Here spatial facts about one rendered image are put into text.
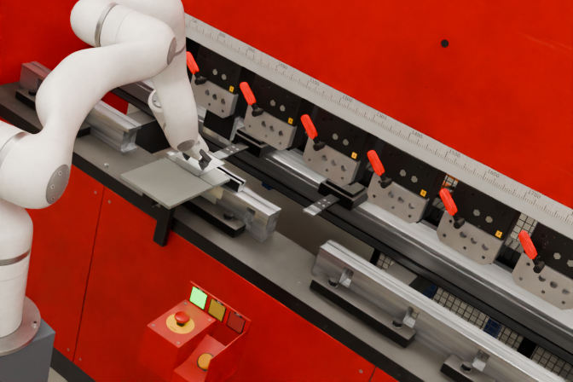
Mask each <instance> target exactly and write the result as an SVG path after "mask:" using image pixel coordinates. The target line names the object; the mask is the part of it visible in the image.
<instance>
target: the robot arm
mask: <svg viewBox="0 0 573 382"><path fill-rule="evenodd" d="M70 22H71V27H72V30H73V31H74V33H75V34H76V36H77V37H78V38H79V39H81V40H82V41H84V42H85V43H87V44H89V45H91V46H93V47H94V48H92V49H82V50H80V51H77V52H74V53H72V54H70V55H69V56H68V57H66V58H65V59H64V60H63V61H62V62H61V63H60V64H59V65H58V66H57V67H56V68H55V69H54V70H53V71H52V72H51V73H50V74H49V75H48V77H47V78H46V79H45V80H44V81H43V82H42V84H41V85H40V87H39V89H38V92H37V95H36V110H37V114H38V118H39V120H40V122H41V124H42V126H43V129H42V131H41V132H39V133H37V134H35V135H33V134H31V133H28V132H26V131H24V130H21V129H19V128H16V127H14V126H13V125H10V124H7V123H4V122H3V121H1V120H0V356H5V355H8V354H11V353H14V352H16V351H18V350H21V349H22V348H24V347H26V346H27V345H28V344H30V343H31V342H32V341H33V340H34V339H35V337H36V336H37V334H38V331H39V328H40V323H41V316H40V313H39V310H38V307H37V306H36V305H35V304H34V303H33V302H32V301H31V300H30V299H29V298H28V297H27V296H26V283H27V276H28V270H29V263H30V256H31V249H32V237H33V224H32V220H31V218H30V216H29V214H28V213H27V211H26V209H25V208H28V209H42V208H45V207H47V206H50V205H52V204H54V203H55V202H56V201H57V200H58V199H59V198H60V197H61V196H62V195H63V193H64V191H65V190H66V187H67V184H68V181H69V176H70V171H71V165H72V151H73V146H74V142H75V138H76V135H77V134H78V130H79V128H80V126H81V124H82V123H83V122H84V119H85V118H86V116H87V115H88V114H89V112H90V111H91V110H92V109H93V108H94V106H95V105H96V104H97V103H98V102H99V100H100V99H101V98H102V97H103V96H104V95H105V94H106V93H107V92H108V91H110V90H112V89H114V88H117V87H119V86H121V85H125V84H130V83H135V82H138V81H142V80H145V79H149V78H152V81H153V86H154V88H155V90H154V91H153V92H152V93H151V95H150V96H149V98H148V105H149V107H150V109H151V110H152V112H153V115H154V116H155V118H156V119H157V120H158V122H159V125H160V126H161V128H162V130H163V132H164V133H165V136H166V139H167V141H168V142H169V144H170V145H171V147H172V148H174V149H175V150H177V151H179V152H182V155H183V157H184V158H185V160H189V158H190V157H192V158H193V159H196V160H198V161H199V163H198V164H199V166H200V169H201V170H204V169H205V168H206V167H207V166H208V165H209V163H210V162H211V161H212V158H211V157H210V156H209V155H208V154H207V153H206V152H208V150H209V148H208V147H207V145H206V143H205V141H204V139H203V138H202V137H201V135H200V134H199V133H198V114H197V109H196V105H195V100H194V94H193V91H192V88H191V85H190V83H189V80H188V74H187V56H186V34H185V16H184V9H183V5H182V1H181V0H79V1H78V2H77V3H76V4H75V6H74V7H73V9H72V11H71V17H70ZM200 156H202V158H200Z"/></svg>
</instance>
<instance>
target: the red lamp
mask: <svg viewBox="0 0 573 382"><path fill-rule="evenodd" d="M244 322H245V321H244V320H243V319H241V318H240V317H238V316H237V315H236V314H234V313H233V312H230V315H229V320H228V323H227V325H228V326H229V327H231V328H233V329H234V330H235V331H236V332H238V333H241V331H242V328H243V326H244Z"/></svg>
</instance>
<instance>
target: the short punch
mask: <svg viewBox="0 0 573 382"><path fill-rule="evenodd" d="M238 121H239V116H238V117H235V118H232V119H231V118H229V117H226V118H221V117H219V116H218V115H216V114H215V113H213V112H211V111H209V110H207V109H206V113H205V119H204V124H203V126H205V127H204V130H203V131H204V132H205V133H206V134H208V135H210V136H212V137H214V138H216V139H217V140H219V141H220V142H222V143H224V144H226V145H227V146H229V147H230V144H231V141H233V140H234V134H235V132H236V128H237V124H238Z"/></svg>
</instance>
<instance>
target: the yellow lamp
mask: <svg viewBox="0 0 573 382"><path fill-rule="evenodd" d="M225 309H226V308H225V307H223V306H222V305H221V304H219V303H217V302H216V301H214V300H213V299H212V300H211V305H210V308H209V311H208V313H210V314H211V315H213V316H215V317H216V318H217V319H218V320H220V321H222V319H223V315H224V311H225Z"/></svg>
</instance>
